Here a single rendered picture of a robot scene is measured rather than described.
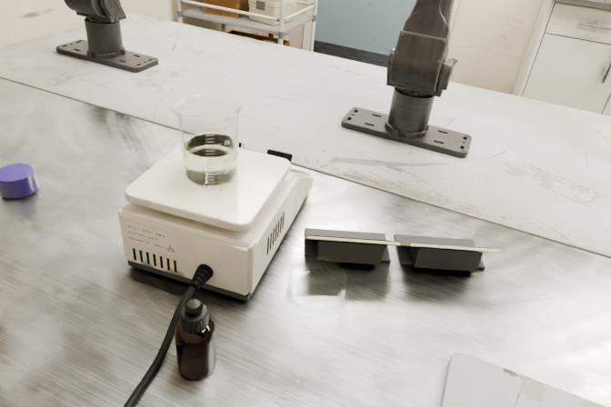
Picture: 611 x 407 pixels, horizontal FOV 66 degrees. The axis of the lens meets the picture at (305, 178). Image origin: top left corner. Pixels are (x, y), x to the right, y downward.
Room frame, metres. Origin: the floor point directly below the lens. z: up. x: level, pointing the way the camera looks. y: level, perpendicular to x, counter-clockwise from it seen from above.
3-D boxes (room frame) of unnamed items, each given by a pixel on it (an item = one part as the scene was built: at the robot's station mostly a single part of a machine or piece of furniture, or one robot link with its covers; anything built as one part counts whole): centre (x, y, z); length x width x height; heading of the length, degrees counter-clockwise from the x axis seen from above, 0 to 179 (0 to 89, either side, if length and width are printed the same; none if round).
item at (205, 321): (0.23, 0.07, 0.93); 0.03 x 0.03 x 0.07
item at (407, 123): (0.69, -0.15, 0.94); 0.20 x 0.07 x 0.08; 70
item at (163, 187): (0.37, 0.09, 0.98); 0.12 x 0.12 x 0.01; 76
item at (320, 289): (0.32, -0.02, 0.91); 0.06 x 0.06 x 0.02
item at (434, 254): (0.39, -0.15, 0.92); 0.09 x 0.06 x 0.04; 93
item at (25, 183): (0.43, 0.32, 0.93); 0.04 x 0.04 x 0.06
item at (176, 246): (0.40, 0.08, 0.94); 0.22 x 0.13 x 0.08; 166
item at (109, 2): (0.88, 0.41, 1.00); 0.09 x 0.06 x 0.06; 70
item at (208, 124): (0.37, 0.09, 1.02); 0.06 x 0.05 x 0.08; 116
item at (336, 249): (0.39, -0.05, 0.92); 0.09 x 0.06 x 0.04; 93
